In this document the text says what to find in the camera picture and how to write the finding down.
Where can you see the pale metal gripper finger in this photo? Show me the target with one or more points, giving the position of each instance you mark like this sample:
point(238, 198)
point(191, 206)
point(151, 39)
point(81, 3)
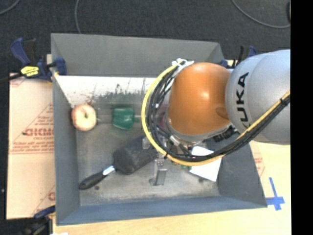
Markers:
point(146, 143)
point(160, 176)

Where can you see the green toy pepper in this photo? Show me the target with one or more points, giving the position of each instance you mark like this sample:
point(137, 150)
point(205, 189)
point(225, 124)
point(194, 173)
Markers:
point(123, 118)

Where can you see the pale red apple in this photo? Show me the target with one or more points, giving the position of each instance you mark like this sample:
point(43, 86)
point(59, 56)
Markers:
point(83, 118)

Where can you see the grey metal bin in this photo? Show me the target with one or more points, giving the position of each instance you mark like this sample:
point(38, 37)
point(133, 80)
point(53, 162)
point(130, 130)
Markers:
point(137, 57)

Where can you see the brown cardboard board red print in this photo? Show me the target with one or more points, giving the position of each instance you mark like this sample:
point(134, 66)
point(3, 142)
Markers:
point(29, 155)

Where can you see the black cylinder on white bracket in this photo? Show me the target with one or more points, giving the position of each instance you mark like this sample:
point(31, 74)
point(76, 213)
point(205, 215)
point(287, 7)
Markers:
point(207, 169)

